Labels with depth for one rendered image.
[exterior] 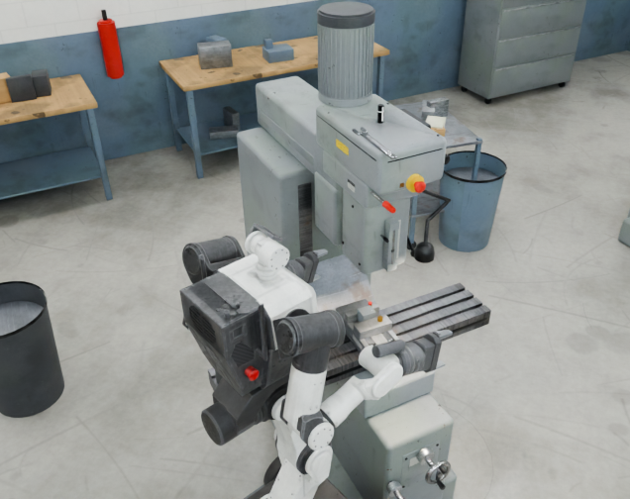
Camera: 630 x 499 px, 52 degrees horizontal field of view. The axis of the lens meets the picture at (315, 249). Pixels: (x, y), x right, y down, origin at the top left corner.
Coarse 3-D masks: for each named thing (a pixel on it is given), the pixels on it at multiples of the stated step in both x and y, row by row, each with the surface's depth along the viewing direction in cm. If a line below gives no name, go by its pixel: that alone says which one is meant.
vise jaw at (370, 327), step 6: (372, 318) 269; (384, 318) 269; (354, 324) 266; (360, 324) 266; (366, 324) 266; (372, 324) 266; (378, 324) 266; (384, 324) 266; (390, 324) 267; (354, 330) 267; (360, 330) 263; (366, 330) 263; (372, 330) 264; (378, 330) 265; (384, 330) 267; (360, 336) 263; (366, 336) 264
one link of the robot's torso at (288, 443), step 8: (280, 400) 187; (272, 408) 187; (272, 416) 188; (280, 424) 206; (280, 432) 211; (288, 432) 203; (280, 440) 215; (288, 440) 209; (296, 440) 206; (280, 448) 217; (288, 448) 213; (296, 448) 208; (304, 448) 211; (288, 456) 215; (296, 456) 211; (304, 456) 211; (296, 464) 212; (304, 464) 212; (304, 472) 215
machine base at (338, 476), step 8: (272, 424) 353; (336, 456) 313; (336, 464) 309; (336, 472) 306; (344, 472) 306; (336, 480) 302; (344, 480) 302; (448, 480) 302; (456, 480) 305; (344, 488) 299; (352, 488) 298; (448, 488) 305; (352, 496) 295; (360, 496) 295; (448, 496) 309
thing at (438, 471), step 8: (416, 456) 261; (424, 456) 258; (432, 456) 261; (424, 464) 261; (432, 464) 256; (440, 464) 251; (448, 464) 253; (432, 472) 251; (440, 472) 253; (448, 472) 256; (432, 480) 255; (440, 480) 256; (440, 488) 254
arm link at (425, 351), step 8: (424, 336) 189; (432, 336) 187; (408, 344) 184; (416, 344) 187; (424, 344) 186; (432, 344) 186; (440, 344) 187; (416, 352) 182; (424, 352) 185; (432, 352) 187; (416, 360) 181; (424, 360) 185; (432, 360) 188; (416, 368) 182; (424, 368) 187; (432, 368) 189
